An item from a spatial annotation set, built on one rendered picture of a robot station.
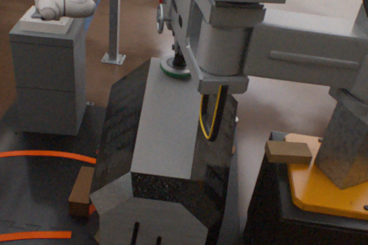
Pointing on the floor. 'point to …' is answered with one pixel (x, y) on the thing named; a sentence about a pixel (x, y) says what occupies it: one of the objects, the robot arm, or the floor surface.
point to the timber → (81, 193)
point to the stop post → (114, 28)
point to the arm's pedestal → (50, 78)
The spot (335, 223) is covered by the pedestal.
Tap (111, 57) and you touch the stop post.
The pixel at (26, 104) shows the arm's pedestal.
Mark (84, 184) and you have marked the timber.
